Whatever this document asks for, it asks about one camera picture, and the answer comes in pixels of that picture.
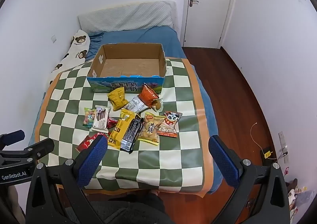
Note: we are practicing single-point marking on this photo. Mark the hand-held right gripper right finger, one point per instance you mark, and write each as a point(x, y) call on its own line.
point(223, 162)

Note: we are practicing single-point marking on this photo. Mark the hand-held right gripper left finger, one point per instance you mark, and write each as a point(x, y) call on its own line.
point(92, 162)

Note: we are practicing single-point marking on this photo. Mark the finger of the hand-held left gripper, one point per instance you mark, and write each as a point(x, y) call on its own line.
point(42, 147)
point(14, 137)

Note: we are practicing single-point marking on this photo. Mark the colourful candy packet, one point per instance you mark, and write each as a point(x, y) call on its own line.
point(89, 117)

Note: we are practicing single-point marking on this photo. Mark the orange panda snack packet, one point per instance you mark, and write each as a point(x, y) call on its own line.
point(169, 124)

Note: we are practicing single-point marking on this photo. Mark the cardboard box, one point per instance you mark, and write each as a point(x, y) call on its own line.
point(111, 86)

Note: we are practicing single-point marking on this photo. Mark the person's left forearm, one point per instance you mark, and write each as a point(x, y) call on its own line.
point(14, 204)

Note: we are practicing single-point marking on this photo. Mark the red white print snack packet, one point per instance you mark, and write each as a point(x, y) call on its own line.
point(86, 142)

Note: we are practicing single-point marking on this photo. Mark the long yellow snack packet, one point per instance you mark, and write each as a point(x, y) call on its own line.
point(120, 131)

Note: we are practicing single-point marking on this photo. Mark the white cookie packet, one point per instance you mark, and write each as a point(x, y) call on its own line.
point(101, 121)

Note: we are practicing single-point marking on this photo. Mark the small red snack packet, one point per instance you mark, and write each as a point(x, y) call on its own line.
point(112, 123)

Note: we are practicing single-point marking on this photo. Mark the yellow tag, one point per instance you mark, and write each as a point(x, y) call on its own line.
point(267, 155)

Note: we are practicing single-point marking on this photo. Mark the long black snack packet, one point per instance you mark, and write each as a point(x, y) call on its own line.
point(132, 133)

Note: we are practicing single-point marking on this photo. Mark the green white checkered mat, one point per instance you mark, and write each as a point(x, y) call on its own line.
point(173, 159)

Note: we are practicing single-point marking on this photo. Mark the yellow packet of buns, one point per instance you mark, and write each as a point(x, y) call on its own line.
point(149, 129)

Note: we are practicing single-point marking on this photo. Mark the yellow crinkled snack packet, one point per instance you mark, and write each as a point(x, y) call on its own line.
point(117, 98)

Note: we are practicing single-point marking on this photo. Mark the black white snack packet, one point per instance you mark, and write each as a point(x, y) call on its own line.
point(135, 105)

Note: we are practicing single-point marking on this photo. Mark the clutter of small items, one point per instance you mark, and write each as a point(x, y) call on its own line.
point(296, 191)

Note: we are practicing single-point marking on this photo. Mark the clear packet with brown egg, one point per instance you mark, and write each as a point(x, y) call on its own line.
point(157, 105)

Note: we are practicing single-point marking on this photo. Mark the white bear print pillow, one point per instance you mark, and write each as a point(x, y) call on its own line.
point(74, 52)

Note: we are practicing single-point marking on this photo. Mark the bed with blue sheet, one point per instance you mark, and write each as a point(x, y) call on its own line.
point(158, 38)

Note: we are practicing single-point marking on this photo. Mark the white door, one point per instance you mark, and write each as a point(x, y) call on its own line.
point(210, 15)

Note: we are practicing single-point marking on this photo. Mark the grey quilted pillow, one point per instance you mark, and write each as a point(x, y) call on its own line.
point(128, 17)

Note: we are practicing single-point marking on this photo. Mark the white wall socket strip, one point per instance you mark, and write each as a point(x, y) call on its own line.
point(284, 147)

